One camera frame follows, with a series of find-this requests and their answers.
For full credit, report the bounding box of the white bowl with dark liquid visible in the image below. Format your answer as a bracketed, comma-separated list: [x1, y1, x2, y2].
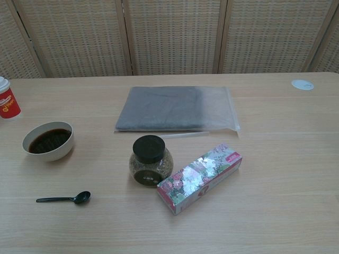
[22, 121, 75, 162]

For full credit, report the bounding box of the floral printed carton box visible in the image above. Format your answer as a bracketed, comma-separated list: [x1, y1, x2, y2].
[156, 143, 243, 216]

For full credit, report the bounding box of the woven rattan screen panel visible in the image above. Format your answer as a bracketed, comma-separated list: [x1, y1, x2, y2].
[0, 0, 46, 79]
[13, 0, 133, 78]
[218, 0, 337, 74]
[122, 0, 228, 76]
[308, 15, 339, 74]

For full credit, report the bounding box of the clear zip bag grey cloth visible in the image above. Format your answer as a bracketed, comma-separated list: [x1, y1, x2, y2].
[113, 86, 241, 136]

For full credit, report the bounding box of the black plastic spoon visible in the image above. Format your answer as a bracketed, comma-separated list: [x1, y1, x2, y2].
[36, 190, 91, 205]

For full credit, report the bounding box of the glass jar with black lid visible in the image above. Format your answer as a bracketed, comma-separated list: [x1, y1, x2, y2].
[129, 134, 175, 188]

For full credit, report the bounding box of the red paper cup white lid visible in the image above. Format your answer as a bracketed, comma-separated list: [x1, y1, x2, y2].
[0, 76, 21, 120]

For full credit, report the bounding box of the clear plastic straw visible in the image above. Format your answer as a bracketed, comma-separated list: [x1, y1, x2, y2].
[158, 131, 211, 139]

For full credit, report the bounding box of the white round table grommet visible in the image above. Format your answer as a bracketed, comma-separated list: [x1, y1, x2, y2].
[291, 79, 315, 91]

